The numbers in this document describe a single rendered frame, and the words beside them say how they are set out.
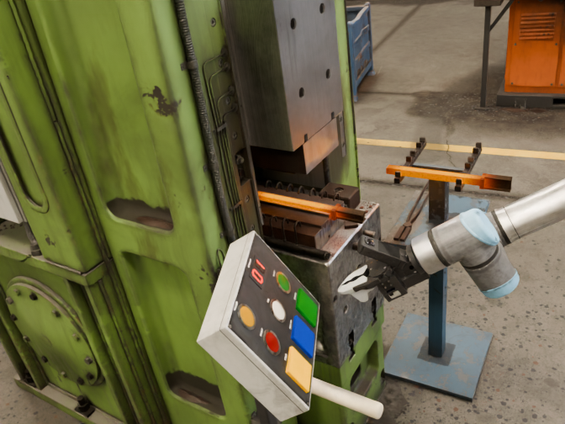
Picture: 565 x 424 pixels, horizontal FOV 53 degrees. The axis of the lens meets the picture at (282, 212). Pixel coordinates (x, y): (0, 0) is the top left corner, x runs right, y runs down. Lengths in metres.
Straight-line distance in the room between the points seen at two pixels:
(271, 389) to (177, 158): 0.59
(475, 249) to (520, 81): 3.92
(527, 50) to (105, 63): 3.97
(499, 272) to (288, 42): 0.74
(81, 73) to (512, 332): 2.13
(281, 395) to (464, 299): 1.86
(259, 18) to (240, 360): 0.80
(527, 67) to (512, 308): 2.59
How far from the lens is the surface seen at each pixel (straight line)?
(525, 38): 5.01
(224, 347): 1.16
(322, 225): 1.75
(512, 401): 2.57
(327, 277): 1.74
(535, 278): 3.17
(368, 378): 2.39
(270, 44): 1.44
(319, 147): 1.66
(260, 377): 1.21
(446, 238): 1.26
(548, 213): 1.43
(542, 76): 5.10
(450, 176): 1.97
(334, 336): 1.90
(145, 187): 1.65
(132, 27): 1.36
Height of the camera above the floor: 1.94
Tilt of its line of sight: 31 degrees down
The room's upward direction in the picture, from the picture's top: 9 degrees counter-clockwise
